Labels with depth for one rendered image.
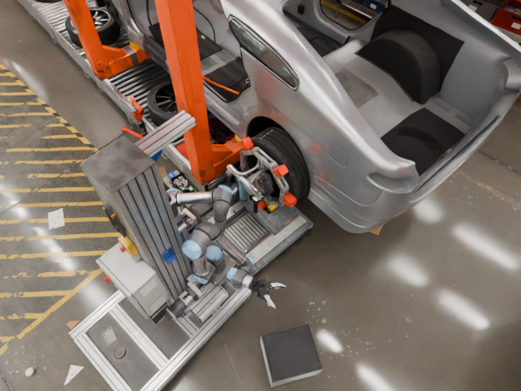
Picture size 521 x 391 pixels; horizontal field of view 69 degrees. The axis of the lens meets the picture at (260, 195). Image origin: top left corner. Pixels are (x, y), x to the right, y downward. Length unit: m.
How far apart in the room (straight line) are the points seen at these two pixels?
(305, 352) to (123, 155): 2.04
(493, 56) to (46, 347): 4.47
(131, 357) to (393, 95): 3.25
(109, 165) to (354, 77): 2.68
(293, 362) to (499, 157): 3.51
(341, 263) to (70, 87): 4.15
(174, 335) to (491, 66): 3.45
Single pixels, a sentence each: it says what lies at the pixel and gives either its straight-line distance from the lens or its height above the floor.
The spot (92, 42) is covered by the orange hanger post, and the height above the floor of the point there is 0.99.
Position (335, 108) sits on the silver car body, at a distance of 2.52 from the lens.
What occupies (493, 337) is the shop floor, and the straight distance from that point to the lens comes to 4.09.
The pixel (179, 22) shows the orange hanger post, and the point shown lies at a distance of 2.47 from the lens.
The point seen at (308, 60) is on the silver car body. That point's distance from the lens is 2.66.
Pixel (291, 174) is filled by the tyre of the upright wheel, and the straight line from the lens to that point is 2.94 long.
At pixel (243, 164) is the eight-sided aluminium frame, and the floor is 0.82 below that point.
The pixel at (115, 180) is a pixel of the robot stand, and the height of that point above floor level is 2.03.
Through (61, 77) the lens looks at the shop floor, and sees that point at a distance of 6.00.
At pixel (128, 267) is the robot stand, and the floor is 1.23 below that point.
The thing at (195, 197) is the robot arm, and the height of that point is 1.08.
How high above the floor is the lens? 3.40
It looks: 56 degrees down
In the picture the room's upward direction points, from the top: 2 degrees clockwise
